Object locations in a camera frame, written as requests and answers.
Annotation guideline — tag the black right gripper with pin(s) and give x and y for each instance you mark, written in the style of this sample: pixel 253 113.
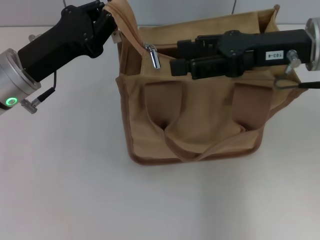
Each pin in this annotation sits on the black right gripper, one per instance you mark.
pixel 260 47

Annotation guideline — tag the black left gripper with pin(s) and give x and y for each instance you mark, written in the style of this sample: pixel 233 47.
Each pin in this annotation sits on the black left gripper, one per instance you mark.
pixel 60 45

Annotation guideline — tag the silver metal zipper pull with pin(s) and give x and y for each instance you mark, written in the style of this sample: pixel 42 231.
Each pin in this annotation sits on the silver metal zipper pull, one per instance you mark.
pixel 155 58

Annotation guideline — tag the khaki canvas food bag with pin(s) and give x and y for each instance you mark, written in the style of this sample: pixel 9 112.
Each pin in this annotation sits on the khaki canvas food bag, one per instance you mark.
pixel 200 117

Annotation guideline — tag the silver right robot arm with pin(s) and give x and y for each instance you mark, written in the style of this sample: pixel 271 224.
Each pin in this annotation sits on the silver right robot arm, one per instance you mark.
pixel 315 42

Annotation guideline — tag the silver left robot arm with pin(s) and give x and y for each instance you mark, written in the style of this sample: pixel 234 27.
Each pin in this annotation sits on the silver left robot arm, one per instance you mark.
pixel 10 80

